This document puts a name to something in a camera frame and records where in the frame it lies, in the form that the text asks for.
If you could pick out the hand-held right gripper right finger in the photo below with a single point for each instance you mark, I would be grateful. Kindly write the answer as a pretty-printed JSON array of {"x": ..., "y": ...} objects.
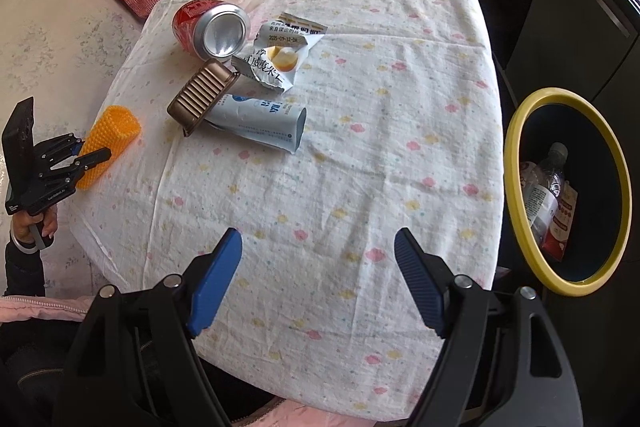
[{"x": 420, "y": 287}]

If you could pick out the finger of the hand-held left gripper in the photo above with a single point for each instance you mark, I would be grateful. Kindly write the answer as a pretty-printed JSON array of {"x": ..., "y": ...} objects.
[
  {"x": 60, "y": 147},
  {"x": 75, "y": 167}
]

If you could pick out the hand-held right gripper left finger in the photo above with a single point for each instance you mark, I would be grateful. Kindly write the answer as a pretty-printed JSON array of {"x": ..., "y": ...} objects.
[{"x": 215, "y": 287}]

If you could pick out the orange foam net sleeve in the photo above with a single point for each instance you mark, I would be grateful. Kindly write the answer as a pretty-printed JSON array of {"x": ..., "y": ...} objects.
[{"x": 117, "y": 127}]

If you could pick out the yellow rimmed trash bin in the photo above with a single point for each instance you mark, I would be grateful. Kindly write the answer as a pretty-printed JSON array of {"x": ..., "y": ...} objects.
[{"x": 515, "y": 187}]

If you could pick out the brown ribbed tin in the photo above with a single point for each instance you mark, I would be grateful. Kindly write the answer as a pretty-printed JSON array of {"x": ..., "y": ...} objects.
[{"x": 197, "y": 94}]

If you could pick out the red and white carton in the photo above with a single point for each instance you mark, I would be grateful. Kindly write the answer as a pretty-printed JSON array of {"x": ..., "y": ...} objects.
[{"x": 560, "y": 222}]

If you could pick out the clear plastic bottle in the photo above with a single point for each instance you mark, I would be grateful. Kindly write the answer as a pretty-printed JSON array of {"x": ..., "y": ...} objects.
[{"x": 550, "y": 177}]

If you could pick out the white and blue tube packet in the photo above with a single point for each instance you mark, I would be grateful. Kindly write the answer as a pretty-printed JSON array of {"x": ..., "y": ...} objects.
[{"x": 260, "y": 119}]

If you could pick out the red soda can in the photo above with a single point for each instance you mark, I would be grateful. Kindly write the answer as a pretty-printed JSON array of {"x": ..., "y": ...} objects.
[{"x": 220, "y": 32}]

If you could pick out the torn silver snack wrapper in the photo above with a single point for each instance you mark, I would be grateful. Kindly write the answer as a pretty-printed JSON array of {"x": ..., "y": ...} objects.
[{"x": 270, "y": 62}]

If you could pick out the person's left forearm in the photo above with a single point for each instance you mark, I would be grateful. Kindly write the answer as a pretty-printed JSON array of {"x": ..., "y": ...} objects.
[{"x": 25, "y": 272}]

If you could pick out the person's left hand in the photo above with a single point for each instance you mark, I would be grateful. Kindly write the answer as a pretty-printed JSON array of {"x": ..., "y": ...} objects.
[{"x": 50, "y": 224}]

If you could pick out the white floral tablecloth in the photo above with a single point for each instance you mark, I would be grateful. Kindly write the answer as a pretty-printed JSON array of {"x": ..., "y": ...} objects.
[{"x": 350, "y": 182}]

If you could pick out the dark sink cabinets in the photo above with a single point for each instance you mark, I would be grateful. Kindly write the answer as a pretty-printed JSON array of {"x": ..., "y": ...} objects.
[{"x": 550, "y": 7}]

